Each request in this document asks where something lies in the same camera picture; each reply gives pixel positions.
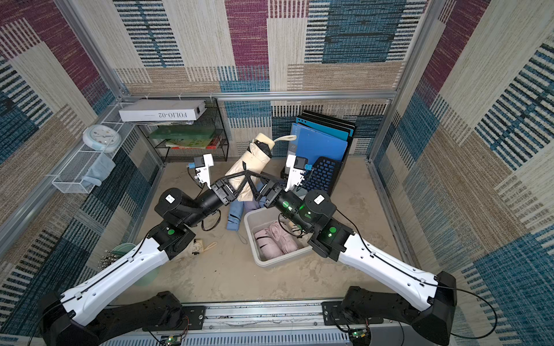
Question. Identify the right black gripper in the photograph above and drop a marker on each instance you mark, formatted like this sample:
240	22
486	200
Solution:
271	193

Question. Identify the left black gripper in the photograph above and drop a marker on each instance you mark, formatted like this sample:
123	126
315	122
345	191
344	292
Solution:
222	196

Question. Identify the light blue umbrella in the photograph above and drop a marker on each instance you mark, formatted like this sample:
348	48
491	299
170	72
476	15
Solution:
236	210

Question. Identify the white plastic storage box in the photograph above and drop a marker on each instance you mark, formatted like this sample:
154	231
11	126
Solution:
261	219

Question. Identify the cream striped umbrella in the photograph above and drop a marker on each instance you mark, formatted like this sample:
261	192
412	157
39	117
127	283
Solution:
298	233

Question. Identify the beige umbrella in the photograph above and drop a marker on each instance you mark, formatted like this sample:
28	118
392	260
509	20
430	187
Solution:
198	247

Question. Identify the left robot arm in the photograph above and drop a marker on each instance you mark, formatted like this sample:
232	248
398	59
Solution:
82	315

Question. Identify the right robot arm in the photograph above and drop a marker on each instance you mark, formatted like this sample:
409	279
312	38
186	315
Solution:
421	299

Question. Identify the white folio box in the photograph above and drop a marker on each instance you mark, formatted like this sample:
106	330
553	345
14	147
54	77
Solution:
163	110

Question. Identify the black mesh file holder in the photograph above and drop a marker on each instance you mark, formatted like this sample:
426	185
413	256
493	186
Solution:
323	176

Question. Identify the green book on shelf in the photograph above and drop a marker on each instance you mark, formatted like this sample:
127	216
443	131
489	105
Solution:
183	132

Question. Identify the teal file folder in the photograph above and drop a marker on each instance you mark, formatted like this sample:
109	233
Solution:
338	129

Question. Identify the light blue cloth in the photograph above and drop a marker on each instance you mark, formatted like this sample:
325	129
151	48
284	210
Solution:
98	172

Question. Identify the green pen cup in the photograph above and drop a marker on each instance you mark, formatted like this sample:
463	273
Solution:
111	256

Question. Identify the white round clock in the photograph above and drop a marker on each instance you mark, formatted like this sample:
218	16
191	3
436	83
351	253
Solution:
101	138

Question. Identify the black wire shelf rack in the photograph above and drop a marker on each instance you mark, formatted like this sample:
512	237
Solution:
182	141

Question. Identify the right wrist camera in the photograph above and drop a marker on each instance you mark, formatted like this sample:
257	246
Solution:
298	166

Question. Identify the white wire wall basket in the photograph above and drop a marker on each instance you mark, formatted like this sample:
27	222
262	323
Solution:
69	178

